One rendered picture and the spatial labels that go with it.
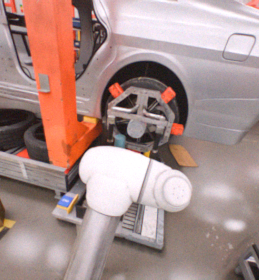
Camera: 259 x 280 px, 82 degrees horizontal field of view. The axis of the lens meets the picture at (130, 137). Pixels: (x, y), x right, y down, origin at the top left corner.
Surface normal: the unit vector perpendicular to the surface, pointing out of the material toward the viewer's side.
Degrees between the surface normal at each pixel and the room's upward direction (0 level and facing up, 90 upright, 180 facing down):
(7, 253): 0
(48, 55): 90
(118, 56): 90
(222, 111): 90
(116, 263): 0
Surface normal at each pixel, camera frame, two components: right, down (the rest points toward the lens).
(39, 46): -0.21, 0.46
